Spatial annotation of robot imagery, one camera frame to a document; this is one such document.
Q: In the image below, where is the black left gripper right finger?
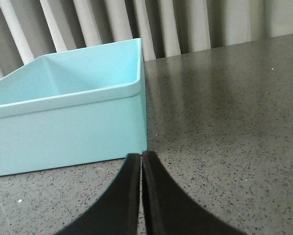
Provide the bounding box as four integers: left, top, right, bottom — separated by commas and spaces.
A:
142, 151, 243, 235

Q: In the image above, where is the light blue storage box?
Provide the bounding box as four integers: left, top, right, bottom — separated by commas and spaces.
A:
0, 38, 147, 176

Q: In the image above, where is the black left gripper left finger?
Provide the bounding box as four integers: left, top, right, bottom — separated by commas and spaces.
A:
57, 153, 141, 235

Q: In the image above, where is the grey pleated curtain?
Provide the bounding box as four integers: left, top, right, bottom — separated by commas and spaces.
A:
0, 0, 293, 79

